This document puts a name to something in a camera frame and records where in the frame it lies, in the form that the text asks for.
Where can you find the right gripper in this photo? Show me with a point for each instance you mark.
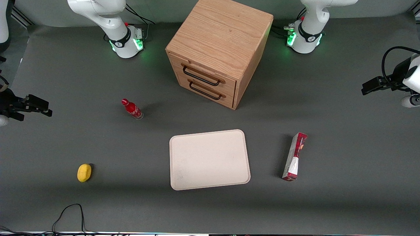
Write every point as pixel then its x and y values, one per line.
pixel 8 103

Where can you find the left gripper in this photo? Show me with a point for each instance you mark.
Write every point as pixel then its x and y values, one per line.
pixel 396 78

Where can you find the red cookie box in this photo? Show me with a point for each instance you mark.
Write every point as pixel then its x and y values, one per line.
pixel 294 157

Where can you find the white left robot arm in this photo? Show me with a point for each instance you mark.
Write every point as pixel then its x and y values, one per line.
pixel 311 19

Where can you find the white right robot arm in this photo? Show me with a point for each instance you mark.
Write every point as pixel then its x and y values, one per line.
pixel 108 19

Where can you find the beige plastic tray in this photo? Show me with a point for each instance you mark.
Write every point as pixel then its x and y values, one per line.
pixel 208 160

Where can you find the yellow lemon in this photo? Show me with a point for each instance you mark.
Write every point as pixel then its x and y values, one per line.
pixel 84 172

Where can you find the red soda bottle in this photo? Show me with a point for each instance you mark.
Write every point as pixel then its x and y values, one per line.
pixel 132 109

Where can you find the dark grey table mat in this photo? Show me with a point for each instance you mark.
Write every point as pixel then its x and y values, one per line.
pixel 344 203

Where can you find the wooden drawer front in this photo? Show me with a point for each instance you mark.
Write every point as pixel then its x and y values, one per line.
pixel 226 98
pixel 210 72

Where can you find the wooden drawer cabinet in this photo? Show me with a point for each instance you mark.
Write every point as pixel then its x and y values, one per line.
pixel 220 32

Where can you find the aluminium frame rail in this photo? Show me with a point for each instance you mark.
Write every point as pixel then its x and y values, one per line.
pixel 22 16

